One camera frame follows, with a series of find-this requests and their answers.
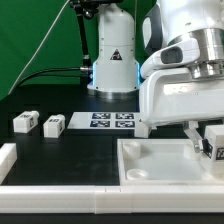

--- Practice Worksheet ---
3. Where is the white square tabletop part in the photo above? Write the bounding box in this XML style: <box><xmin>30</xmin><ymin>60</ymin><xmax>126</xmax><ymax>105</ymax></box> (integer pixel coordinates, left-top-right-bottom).
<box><xmin>117</xmin><ymin>139</ymin><xmax>224</xmax><ymax>186</ymax></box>

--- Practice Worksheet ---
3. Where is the black cable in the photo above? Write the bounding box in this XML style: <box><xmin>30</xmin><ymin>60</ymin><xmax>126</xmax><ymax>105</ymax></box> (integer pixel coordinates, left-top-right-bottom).
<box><xmin>14</xmin><ymin>67</ymin><xmax>94</xmax><ymax>90</ymax></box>

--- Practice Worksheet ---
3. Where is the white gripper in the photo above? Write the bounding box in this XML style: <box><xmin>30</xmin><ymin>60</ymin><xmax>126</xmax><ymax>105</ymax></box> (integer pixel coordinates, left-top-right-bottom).
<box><xmin>139</xmin><ymin>68</ymin><xmax>224</xmax><ymax>153</ymax></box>

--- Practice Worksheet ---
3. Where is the white marker sheet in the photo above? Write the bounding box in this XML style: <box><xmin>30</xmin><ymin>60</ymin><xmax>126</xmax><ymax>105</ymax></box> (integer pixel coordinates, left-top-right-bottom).
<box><xmin>68</xmin><ymin>112</ymin><xmax>139</xmax><ymax>130</ymax></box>

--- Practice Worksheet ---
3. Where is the white cable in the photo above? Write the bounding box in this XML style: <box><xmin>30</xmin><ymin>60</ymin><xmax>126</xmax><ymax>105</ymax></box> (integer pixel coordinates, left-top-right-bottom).
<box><xmin>7</xmin><ymin>0</ymin><xmax>72</xmax><ymax>96</ymax></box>

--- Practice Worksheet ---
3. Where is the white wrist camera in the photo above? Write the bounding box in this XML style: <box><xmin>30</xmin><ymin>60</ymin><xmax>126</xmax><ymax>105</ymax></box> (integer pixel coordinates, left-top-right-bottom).
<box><xmin>140</xmin><ymin>38</ymin><xmax>200</xmax><ymax>79</ymax></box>

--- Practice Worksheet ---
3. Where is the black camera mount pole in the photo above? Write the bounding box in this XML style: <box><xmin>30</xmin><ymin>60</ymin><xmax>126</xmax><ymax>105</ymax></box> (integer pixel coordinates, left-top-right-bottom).
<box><xmin>69</xmin><ymin>0</ymin><xmax>99</xmax><ymax>66</ymax></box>

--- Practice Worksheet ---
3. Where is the white obstacle fence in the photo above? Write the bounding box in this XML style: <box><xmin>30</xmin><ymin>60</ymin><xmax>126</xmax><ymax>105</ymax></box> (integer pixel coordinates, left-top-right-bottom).
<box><xmin>0</xmin><ymin>143</ymin><xmax>224</xmax><ymax>214</ymax></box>

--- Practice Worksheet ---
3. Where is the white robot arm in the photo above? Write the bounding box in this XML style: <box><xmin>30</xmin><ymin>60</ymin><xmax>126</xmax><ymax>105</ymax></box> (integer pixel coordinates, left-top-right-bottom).
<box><xmin>88</xmin><ymin>0</ymin><xmax>224</xmax><ymax>152</ymax></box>

